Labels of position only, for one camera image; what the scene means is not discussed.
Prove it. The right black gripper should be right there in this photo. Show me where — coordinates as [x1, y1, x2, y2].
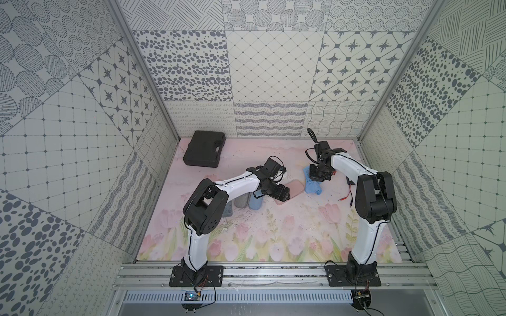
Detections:
[308, 163, 332, 182]

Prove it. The pink eyeglass case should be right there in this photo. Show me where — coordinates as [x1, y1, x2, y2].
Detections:
[275, 180, 305, 205]

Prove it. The blue microfiber cloth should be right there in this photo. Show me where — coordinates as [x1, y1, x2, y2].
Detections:
[303, 165, 322, 196]

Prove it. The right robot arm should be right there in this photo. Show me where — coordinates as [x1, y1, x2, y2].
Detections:
[308, 136, 397, 278]

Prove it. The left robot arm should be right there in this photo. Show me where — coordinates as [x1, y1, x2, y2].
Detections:
[181, 155, 290, 273]

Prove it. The blue eyeglass case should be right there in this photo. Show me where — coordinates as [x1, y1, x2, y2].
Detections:
[249, 192, 264, 210]

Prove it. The black plastic tool case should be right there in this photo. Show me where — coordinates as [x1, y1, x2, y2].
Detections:
[183, 130, 226, 168]

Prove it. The left controller board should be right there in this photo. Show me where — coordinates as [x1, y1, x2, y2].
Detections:
[181, 291, 202, 312]

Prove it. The controller board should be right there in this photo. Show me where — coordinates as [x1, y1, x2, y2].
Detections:
[181, 291, 202, 312]
[351, 290, 372, 311]

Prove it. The right controller board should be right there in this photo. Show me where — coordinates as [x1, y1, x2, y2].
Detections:
[351, 290, 372, 311]

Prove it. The white vent grille strip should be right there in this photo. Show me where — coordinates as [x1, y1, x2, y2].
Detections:
[124, 290, 353, 304]

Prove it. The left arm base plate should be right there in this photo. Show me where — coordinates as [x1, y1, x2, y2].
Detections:
[169, 259, 224, 288]

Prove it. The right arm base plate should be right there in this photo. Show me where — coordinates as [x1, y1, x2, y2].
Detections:
[324, 264, 382, 287]

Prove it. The aluminium rail frame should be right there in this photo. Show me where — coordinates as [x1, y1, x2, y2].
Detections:
[112, 261, 437, 290]

